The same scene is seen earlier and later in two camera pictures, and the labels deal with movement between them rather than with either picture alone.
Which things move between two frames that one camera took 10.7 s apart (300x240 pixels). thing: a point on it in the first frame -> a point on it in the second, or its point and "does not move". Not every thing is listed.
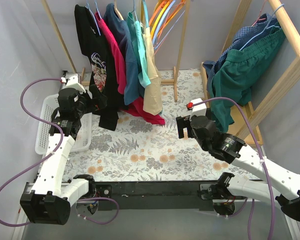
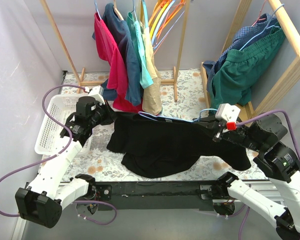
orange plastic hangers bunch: [165, 16] does not move
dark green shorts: [232, 76] does not move
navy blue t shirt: [121, 32] does not move
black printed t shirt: [104, 74] -> [152, 147]
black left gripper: [90, 100] -> [107, 113]
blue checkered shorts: [267, 25] does not move
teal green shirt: [136, 32] does not move
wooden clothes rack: [81, 71] does not move
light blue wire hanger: [93, 16] -> [158, 117]
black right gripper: [186, 124] -> [215, 128]
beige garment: [152, 99] does not move
